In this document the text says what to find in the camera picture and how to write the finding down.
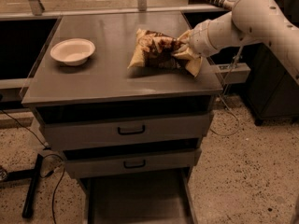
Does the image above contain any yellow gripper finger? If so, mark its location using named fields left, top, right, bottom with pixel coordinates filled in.
left=172, top=48, right=202, bottom=77
left=178, top=30, right=192, bottom=44

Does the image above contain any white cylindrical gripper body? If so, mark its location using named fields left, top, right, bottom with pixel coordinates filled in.
left=189, top=20, right=219, bottom=57

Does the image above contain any brown chip bag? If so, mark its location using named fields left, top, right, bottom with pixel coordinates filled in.
left=128, top=29, right=184, bottom=69

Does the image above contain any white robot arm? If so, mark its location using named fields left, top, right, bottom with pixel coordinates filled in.
left=178, top=0, right=299, bottom=84

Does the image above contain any grey drawer cabinet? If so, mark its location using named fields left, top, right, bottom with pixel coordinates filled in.
left=21, top=11, right=224, bottom=224

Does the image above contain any middle grey drawer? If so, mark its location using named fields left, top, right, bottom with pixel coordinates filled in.
left=65, top=148, right=201, bottom=179

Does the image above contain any bottom open grey drawer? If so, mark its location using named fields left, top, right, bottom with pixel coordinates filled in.
left=84, top=169, right=198, bottom=224

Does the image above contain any top grey drawer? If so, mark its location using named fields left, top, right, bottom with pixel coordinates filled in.
left=40, top=112, right=213, bottom=151

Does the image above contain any dark cabinet on right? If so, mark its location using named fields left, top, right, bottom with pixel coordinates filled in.
left=246, top=0, right=299, bottom=126

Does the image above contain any black metal floor stand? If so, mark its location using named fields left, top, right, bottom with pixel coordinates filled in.
left=0, top=154, right=43, bottom=219

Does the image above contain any grey metal bracket block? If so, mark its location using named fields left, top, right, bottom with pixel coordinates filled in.
left=212, top=63, right=250, bottom=85

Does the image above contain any white cable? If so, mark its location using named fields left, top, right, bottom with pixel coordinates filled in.
left=209, top=45, right=244, bottom=137

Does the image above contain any black top drawer handle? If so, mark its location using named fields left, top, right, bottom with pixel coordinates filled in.
left=117, top=125, right=146, bottom=135

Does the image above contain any black drawer handle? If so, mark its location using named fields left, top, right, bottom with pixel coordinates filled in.
left=117, top=125, right=146, bottom=135
left=123, top=160, right=146, bottom=169

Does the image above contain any black middle drawer handle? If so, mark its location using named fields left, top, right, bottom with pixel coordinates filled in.
left=123, top=160, right=146, bottom=169

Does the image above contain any grey metal frame rail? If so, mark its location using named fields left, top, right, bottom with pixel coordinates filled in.
left=0, top=0, right=223, bottom=21

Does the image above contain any black floor cable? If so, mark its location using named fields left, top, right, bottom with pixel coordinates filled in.
left=0, top=109, right=66, bottom=224

